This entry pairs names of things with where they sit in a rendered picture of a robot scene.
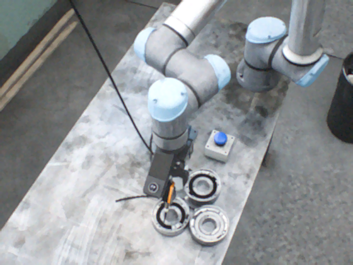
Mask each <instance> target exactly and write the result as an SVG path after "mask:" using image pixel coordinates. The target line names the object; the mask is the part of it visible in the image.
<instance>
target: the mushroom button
mask: <svg viewBox="0 0 353 265"><path fill-rule="evenodd" d="M227 140H228V137H227V135H226V134H225V133H223V132H217V133H215V135H214V141H215V142H216V144H224V143H225V142H227Z"/></svg>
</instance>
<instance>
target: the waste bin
mask: <svg viewBox="0 0 353 265"><path fill-rule="evenodd" d="M349 75H352V76H353V51H352V52H351V53H349V54H348V55H347V56H346V57H345V59H344V61H343V64H342V69H341V70H340V73H339V78H338V81H337V86H336V89H335V93H334V95H333V98H332V102H331V105H330V108H329V111H328V115H327V126H328V128H329V130H330V131H331V132H332V134H333V135H335V137H336V138H339V139H340V140H342V141H345V142H347V143H352V144H353V83H352V82H351V81H350V79H348V77H347V76H349Z"/></svg>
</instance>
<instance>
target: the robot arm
mask: <svg viewBox="0 0 353 265"><path fill-rule="evenodd" d="M226 1H227V0H183V1H182V2H181V3H180V5H179V6H178V7H177V8H176V9H175V10H174V11H173V12H172V14H171V15H170V16H169V18H168V19H167V20H165V22H164V23H163V24H162V25H161V26H160V27H159V29H157V28H153V27H148V28H146V29H145V30H143V31H142V32H141V33H140V34H139V35H138V36H137V37H136V39H135V43H134V51H135V53H136V56H137V57H140V58H141V59H142V60H143V61H144V62H145V63H146V65H148V66H151V67H152V68H154V69H155V70H157V72H160V73H161V74H162V75H163V76H164V77H165V79H162V80H158V81H156V82H154V84H153V85H152V86H151V88H150V89H149V91H148V111H149V115H150V120H151V123H150V126H151V127H152V130H153V139H154V143H155V146H156V149H155V152H154V156H153V158H152V160H151V166H149V171H148V174H147V177H146V181H145V183H144V187H143V193H145V194H147V195H149V196H152V197H154V198H156V199H158V198H161V197H163V195H164V193H165V189H166V185H168V181H169V179H170V175H173V178H172V179H173V182H174V183H175V184H174V186H175V187H176V188H175V189H174V190H175V191H179V190H181V189H183V188H184V187H185V185H186V184H187V182H188V180H189V177H190V174H189V172H188V165H187V166H185V162H186V160H187V157H188V154H189V158H190V157H191V155H192V154H193V152H194V140H193V139H190V138H188V117H189V116H190V115H191V114H193V113H194V112H195V111H197V110H198V108H199V107H201V106H203V104H205V103H206V102H207V101H208V100H210V99H211V98H212V97H213V96H214V95H217V94H218V93H219V92H220V90H221V89H222V88H223V87H224V86H226V85H227V84H228V83H229V81H230V79H231V72H230V69H229V68H228V65H227V64H226V63H225V61H224V59H222V58H221V57H219V56H217V55H213V54H210V55H208V56H206V57H203V58H202V59H200V58H199V57H197V56H196V55H194V54H193V53H191V52H190V51H189V50H187V49H186V48H187V47H188V46H189V45H190V44H191V42H192V40H193V39H195V38H196V36H198V34H199V33H200V32H201V31H202V29H203V28H204V27H205V26H206V25H207V24H208V22H210V20H211V19H212V18H213V16H214V15H216V14H217V12H218V11H219V10H220V8H221V7H222V6H223V5H224V3H225V2H226ZM327 2H328V0H292V7H291V17H290V19H291V23H290V29H289V33H286V31H287V29H286V27H285V24H284V22H283V21H281V20H280V19H277V18H271V17H266V18H259V19H257V20H255V21H253V22H252V23H251V24H250V26H249V27H248V32H247V34H246V45H245V54H244V58H243V60H242V61H241V62H240V63H239V65H238V67H237V72H236V78H237V80H238V82H239V83H240V85H241V86H243V87H244V88H246V89H247V90H249V91H253V92H257V93H262V92H267V91H271V90H273V89H274V88H275V87H276V86H277V85H278V83H279V80H280V76H281V74H282V75H283V76H285V77H287V78H289V79H290V80H292V81H293V82H295V84H296V85H299V86H302V87H304V88H306V87H309V86H310V85H311V84H312V83H313V82H314V81H315V79H317V77H318V76H319V75H320V73H321V72H322V71H323V69H324V68H325V66H326V64H327V62H328V57H327V56H326V55H325V54H323V53H322V52H323V45H322V42H321V41H320V37H321V31H322V30H321V29H322V25H323V19H324V16H325V11H326V8H327ZM188 141H190V144H189V146H188V145H187V142H188ZM191 147H192V150H191V152H190V149H191Z"/></svg>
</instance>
